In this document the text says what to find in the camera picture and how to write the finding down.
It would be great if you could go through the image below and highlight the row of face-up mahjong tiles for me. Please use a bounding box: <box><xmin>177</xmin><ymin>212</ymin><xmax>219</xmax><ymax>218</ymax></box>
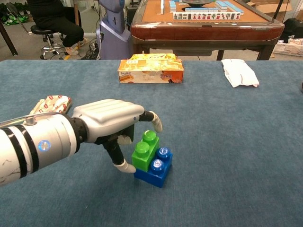
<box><xmin>172</xmin><ymin>12</ymin><xmax>241</xmax><ymax>21</ymax></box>

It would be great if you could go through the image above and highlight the white plastic basket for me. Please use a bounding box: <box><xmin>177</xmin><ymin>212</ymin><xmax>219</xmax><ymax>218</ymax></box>
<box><xmin>272</xmin><ymin>42</ymin><xmax>303</xmax><ymax>57</ymax></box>

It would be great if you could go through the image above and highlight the green building block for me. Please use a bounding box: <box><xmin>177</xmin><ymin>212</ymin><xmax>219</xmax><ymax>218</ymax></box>
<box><xmin>131</xmin><ymin>130</ymin><xmax>160</xmax><ymax>173</ymax></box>

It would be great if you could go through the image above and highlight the white paper packet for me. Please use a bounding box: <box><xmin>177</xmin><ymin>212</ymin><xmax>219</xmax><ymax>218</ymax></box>
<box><xmin>221</xmin><ymin>59</ymin><xmax>260</xmax><ymax>88</ymax></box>

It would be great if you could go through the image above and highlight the blue table cloth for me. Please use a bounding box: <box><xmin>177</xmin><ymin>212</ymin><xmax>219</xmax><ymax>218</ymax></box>
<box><xmin>0</xmin><ymin>59</ymin><xmax>303</xmax><ymax>227</ymax></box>

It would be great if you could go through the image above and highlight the black bag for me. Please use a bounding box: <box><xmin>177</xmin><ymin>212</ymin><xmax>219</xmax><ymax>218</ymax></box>
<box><xmin>281</xmin><ymin>18</ymin><xmax>303</xmax><ymax>44</ymax></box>

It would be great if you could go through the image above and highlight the tangle of black cables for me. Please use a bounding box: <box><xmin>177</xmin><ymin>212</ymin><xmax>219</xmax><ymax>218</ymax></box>
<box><xmin>80</xmin><ymin>41</ymin><xmax>103</xmax><ymax>60</ymax></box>

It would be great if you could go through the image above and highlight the red and white patterned packet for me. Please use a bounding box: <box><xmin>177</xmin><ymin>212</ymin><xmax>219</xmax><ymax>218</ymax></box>
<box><xmin>29</xmin><ymin>95</ymin><xmax>72</xmax><ymax>115</ymax></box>

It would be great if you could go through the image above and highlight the blue toy block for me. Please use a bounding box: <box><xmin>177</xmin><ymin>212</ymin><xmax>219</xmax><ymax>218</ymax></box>
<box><xmin>134</xmin><ymin>147</ymin><xmax>173</xmax><ymax>189</ymax></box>

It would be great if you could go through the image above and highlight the blue-grey machine pedestal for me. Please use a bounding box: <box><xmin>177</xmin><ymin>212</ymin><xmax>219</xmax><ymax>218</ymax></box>
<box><xmin>96</xmin><ymin>0</ymin><xmax>133</xmax><ymax>60</ymax></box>

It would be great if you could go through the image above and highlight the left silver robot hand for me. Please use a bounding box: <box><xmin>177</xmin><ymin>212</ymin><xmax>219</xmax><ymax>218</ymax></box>
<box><xmin>71</xmin><ymin>99</ymin><xmax>163</xmax><ymax>175</ymax></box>

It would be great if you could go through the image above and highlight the brown mahjong table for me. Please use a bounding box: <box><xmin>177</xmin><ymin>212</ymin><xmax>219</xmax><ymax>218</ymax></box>
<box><xmin>130</xmin><ymin>0</ymin><xmax>285</xmax><ymax>61</ymax></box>

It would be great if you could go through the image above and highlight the wheeled metal stool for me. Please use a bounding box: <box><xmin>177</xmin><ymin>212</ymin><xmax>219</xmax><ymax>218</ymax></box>
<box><xmin>30</xmin><ymin>25</ymin><xmax>65</xmax><ymax>60</ymax></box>

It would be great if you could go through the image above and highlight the yellow snack packet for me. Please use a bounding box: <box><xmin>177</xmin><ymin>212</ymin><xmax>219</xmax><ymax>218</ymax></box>
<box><xmin>129</xmin><ymin>53</ymin><xmax>178</xmax><ymax>61</ymax></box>

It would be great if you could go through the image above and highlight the orange biscuit box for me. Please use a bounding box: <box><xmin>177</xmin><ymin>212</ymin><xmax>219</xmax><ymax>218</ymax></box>
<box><xmin>117</xmin><ymin>59</ymin><xmax>185</xmax><ymax>84</ymax></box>

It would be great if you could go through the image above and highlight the seated person in black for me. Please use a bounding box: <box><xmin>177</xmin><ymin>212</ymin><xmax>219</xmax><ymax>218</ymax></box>
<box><xmin>27</xmin><ymin>0</ymin><xmax>89</xmax><ymax>56</ymax></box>

